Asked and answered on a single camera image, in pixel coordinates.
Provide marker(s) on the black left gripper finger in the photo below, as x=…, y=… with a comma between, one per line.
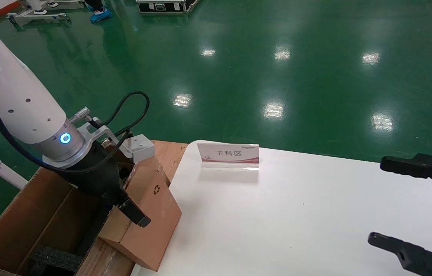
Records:
x=135, y=213

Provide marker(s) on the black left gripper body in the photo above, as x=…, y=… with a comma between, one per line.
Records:
x=93, y=176

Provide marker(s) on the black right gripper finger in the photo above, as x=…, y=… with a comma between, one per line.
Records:
x=411, y=257
x=419, y=166

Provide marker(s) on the small cardboard box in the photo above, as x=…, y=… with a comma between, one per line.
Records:
x=151, y=230

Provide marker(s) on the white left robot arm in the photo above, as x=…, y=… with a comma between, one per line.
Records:
x=17, y=99

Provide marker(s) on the large cardboard box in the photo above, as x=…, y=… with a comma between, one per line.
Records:
x=28, y=218

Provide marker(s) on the black textured foam insert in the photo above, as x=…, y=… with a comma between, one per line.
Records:
x=55, y=260

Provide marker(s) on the acrylic sign with red print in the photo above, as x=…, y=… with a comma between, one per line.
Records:
x=229, y=155

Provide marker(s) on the person with blue shoe covers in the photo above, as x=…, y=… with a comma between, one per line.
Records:
x=100, y=15

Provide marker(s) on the black aluminium flight case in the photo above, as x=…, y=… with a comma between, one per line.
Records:
x=162, y=7

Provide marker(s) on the grey metal camera bracket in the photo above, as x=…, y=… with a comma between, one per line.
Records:
x=95, y=134

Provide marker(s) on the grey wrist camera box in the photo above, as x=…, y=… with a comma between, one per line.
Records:
x=138, y=147

